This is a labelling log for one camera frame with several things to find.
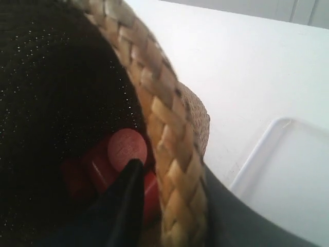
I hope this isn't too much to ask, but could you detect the red cylinder lying back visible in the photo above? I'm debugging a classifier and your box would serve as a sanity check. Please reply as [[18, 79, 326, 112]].
[[81, 138, 119, 194]]

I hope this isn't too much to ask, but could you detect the red cylinder standing upright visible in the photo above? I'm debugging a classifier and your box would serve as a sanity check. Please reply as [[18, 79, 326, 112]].
[[107, 128, 148, 172]]

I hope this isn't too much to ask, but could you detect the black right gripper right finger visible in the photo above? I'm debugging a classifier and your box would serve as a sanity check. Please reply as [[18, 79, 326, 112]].
[[205, 166, 315, 247]]

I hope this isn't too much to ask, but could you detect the red cylinder lying right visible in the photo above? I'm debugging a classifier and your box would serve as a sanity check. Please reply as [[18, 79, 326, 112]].
[[143, 171, 161, 226]]

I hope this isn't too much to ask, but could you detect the red cylinder lying left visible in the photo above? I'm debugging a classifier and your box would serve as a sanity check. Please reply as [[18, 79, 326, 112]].
[[60, 158, 95, 202]]

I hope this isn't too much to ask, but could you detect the white rectangular plastic tray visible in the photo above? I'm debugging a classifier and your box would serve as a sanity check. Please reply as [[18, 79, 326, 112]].
[[230, 118, 328, 234]]

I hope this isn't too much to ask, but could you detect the brown woven wicker basket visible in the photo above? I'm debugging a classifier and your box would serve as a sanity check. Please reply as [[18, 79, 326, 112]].
[[1, 1, 210, 246]]

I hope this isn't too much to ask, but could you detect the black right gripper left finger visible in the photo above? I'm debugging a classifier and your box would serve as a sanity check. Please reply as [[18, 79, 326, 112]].
[[35, 159, 144, 246]]

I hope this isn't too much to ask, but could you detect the red cylinder lying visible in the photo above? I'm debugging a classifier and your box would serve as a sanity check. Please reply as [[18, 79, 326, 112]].
[[143, 171, 161, 226], [81, 138, 119, 194], [60, 158, 95, 202]]

